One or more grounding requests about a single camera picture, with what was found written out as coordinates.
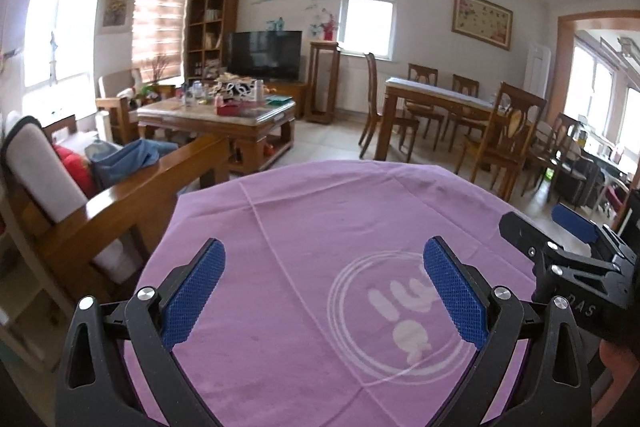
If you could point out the red cushion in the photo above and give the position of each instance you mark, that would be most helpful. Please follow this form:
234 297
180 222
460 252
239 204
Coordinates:
75 169

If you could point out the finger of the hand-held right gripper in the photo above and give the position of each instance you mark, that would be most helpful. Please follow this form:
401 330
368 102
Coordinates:
520 232
575 219

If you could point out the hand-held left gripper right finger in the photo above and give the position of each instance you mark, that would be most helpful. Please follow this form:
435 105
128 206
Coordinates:
457 297

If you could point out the wooden armchair with grey cushion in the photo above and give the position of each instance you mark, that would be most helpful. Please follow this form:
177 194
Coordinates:
117 87

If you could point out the bright window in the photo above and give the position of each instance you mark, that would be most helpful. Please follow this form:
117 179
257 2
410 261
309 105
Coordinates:
57 32

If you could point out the white framed window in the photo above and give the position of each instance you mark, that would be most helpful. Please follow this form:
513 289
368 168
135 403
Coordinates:
370 14

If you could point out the wooden coffee table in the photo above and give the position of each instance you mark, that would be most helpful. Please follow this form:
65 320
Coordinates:
220 119

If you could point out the red vase with flowers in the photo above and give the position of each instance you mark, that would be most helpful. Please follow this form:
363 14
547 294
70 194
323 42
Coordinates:
329 27

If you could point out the black television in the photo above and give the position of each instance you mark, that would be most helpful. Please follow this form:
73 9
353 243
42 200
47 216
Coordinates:
265 54

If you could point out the black and white basket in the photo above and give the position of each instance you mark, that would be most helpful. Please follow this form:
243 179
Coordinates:
235 87

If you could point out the grey sofa back cushion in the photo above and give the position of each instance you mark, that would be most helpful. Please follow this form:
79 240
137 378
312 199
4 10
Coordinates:
40 162

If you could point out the blue cloth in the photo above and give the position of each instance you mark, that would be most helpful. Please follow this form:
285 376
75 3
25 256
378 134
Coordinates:
130 157

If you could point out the wooden dining table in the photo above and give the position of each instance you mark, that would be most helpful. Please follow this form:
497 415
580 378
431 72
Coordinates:
440 99

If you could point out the black armchair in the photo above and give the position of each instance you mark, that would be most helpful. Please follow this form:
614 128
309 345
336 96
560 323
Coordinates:
575 182

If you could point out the white standing air conditioner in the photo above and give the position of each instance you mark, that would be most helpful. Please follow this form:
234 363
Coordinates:
537 77

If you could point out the wooden television cabinet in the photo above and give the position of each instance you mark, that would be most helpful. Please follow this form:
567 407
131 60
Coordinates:
290 92

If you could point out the white sofa seat cushion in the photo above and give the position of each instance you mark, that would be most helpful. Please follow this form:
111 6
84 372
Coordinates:
115 257

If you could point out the purple tablecloth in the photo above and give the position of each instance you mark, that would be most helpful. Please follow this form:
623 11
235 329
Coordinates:
300 232

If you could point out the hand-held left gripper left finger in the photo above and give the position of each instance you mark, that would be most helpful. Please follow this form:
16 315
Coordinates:
192 297

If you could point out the white bottle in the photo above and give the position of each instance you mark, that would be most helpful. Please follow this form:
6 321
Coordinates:
259 89

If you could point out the red box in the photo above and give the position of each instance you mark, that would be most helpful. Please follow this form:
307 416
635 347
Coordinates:
227 108

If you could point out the tall wooden stand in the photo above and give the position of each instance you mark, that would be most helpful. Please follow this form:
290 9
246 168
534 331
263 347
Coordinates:
322 82

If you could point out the wooden bookshelf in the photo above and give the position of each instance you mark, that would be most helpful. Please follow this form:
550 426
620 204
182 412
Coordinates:
210 32

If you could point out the wooden dining chair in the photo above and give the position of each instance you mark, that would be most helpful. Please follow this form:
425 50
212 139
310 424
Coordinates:
372 102
422 74
505 142
555 147
465 84

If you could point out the framed flower picture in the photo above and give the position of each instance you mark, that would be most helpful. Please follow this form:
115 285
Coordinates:
116 7

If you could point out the wooden sofa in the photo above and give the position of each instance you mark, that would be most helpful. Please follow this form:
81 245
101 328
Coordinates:
165 177

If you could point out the striped window blind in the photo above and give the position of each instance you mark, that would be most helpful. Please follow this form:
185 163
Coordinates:
160 27

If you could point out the wide framed painting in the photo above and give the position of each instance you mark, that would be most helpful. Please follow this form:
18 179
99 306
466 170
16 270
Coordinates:
482 19

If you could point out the green book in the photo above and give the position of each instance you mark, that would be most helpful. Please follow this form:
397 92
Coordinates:
277 98

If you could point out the vase of dried branches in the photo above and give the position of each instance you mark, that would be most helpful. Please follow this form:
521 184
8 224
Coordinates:
160 67

